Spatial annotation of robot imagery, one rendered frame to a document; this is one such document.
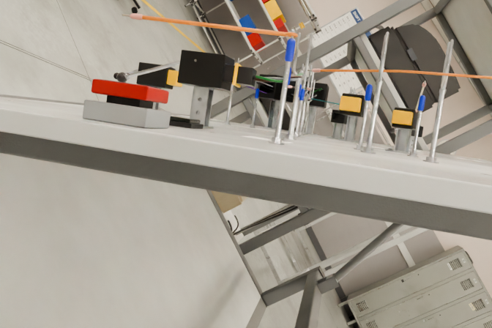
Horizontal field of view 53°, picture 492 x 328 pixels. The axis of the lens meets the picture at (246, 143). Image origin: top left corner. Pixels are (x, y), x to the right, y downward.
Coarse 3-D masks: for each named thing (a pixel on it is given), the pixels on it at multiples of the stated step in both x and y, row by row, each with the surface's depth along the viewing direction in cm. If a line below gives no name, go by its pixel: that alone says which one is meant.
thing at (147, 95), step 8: (96, 80) 40; (104, 80) 40; (96, 88) 40; (104, 88) 40; (112, 88) 40; (120, 88) 40; (128, 88) 40; (136, 88) 40; (144, 88) 39; (152, 88) 40; (112, 96) 41; (120, 96) 40; (128, 96) 40; (136, 96) 40; (144, 96) 39; (152, 96) 40; (160, 96) 42; (120, 104) 41; (128, 104) 41; (136, 104) 41; (144, 104) 42; (152, 104) 43
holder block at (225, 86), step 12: (180, 60) 59; (192, 60) 59; (204, 60) 58; (216, 60) 58; (228, 60) 59; (180, 72) 59; (192, 72) 59; (204, 72) 58; (216, 72) 58; (192, 84) 59; (204, 84) 58; (216, 84) 58; (228, 84) 61
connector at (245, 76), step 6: (228, 66) 58; (234, 66) 58; (228, 72) 58; (240, 72) 58; (246, 72) 58; (252, 72) 58; (228, 78) 58; (240, 78) 58; (246, 78) 58; (252, 78) 58; (240, 84) 60; (246, 84) 58; (252, 84) 59
